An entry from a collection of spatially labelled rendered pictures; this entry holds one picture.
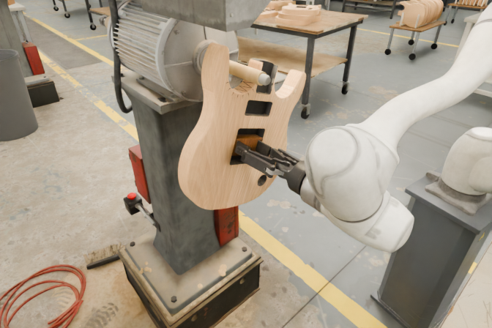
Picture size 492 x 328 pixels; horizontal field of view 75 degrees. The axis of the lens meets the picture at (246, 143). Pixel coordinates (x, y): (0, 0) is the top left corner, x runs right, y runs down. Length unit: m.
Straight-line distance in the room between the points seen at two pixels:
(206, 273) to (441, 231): 0.96
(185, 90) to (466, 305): 0.78
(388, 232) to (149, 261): 1.20
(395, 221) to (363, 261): 1.44
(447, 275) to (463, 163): 0.47
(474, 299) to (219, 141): 0.60
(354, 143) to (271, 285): 1.45
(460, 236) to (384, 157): 0.94
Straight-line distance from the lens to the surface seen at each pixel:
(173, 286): 1.50
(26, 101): 3.60
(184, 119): 1.12
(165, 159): 1.15
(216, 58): 0.69
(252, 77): 0.75
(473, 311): 0.79
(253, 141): 0.84
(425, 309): 1.73
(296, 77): 0.91
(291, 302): 1.80
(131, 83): 1.16
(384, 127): 0.54
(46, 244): 2.33
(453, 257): 1.49
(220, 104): 0.72
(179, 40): 0.86
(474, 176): 1.35
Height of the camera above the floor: 1.50
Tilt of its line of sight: 31 degrees down
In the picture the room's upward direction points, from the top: straight up
